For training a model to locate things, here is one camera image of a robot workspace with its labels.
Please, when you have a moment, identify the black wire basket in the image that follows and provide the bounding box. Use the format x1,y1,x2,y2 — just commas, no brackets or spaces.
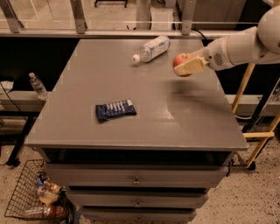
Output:
4,159,74,224

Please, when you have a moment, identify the small upright water bottle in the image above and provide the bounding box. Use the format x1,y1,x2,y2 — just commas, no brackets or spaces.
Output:
29,73,48,101

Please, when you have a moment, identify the red bottle in basket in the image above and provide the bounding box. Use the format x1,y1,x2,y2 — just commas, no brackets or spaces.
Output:
24,205,69,220

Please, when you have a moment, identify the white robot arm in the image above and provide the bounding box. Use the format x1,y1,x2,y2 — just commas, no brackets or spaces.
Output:
173,6,280,77

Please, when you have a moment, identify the clear plastic water bottle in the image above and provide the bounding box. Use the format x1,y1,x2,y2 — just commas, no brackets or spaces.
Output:
132,36,171,63

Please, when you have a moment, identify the red apple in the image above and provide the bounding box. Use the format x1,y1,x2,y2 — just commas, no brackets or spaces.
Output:
172,52,193,77

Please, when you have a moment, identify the grey side bench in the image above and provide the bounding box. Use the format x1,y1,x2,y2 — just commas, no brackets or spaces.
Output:
0,91,46,112

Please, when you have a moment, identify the grey drawer cabinet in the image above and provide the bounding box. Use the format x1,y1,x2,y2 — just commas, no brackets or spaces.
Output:
26,39,247,224

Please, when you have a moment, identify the yellow wooden ladder frame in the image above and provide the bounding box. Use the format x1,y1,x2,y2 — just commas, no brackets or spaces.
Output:
231,0,280,171

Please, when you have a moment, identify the snack bag in basket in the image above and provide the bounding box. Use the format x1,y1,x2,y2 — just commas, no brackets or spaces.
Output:
33,178,60,206

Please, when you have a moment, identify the blue rxbar wrapper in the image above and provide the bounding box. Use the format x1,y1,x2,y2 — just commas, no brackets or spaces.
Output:
95,99,137,121

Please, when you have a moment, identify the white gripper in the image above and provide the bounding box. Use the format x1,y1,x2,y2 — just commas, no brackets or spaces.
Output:
176,37,234,74

